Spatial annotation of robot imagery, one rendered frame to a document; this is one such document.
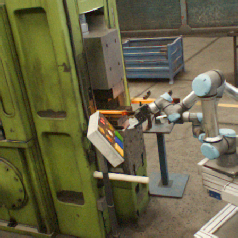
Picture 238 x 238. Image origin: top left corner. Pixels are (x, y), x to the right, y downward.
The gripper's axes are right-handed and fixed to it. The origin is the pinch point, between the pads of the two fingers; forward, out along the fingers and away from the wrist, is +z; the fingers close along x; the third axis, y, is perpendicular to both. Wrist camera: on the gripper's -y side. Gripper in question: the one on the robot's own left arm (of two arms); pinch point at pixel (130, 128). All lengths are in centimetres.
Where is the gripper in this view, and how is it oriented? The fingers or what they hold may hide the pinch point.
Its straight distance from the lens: 258.4
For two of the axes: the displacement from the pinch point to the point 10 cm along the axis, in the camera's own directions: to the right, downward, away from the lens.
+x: 0.1, 3.7, -9.3
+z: -7.9, 5.8, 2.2
